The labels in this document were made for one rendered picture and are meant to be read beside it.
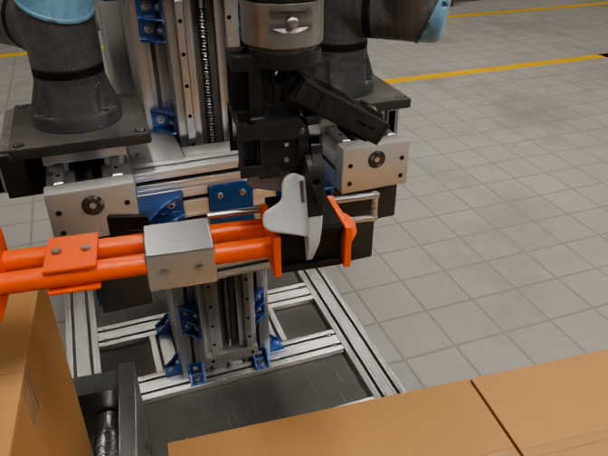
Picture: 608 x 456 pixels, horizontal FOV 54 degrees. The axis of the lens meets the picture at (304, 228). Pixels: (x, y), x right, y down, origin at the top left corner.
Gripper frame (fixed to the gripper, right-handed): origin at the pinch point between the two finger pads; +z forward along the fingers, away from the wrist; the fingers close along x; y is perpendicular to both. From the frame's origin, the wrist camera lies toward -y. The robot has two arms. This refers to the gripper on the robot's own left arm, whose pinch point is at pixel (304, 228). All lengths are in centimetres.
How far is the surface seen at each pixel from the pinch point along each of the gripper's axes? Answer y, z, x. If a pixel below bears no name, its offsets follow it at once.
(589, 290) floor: -141, 107, -97
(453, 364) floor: -71, 107, -74
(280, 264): 3.8, 1.1, 4.7
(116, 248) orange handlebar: 20.0, -0.1, -0.6
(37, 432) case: 31.7, 20.4, 3.1
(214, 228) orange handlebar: 9.6, -0.7, -1.2
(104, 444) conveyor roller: 31, 53, -22
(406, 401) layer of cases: -25, 53, -18
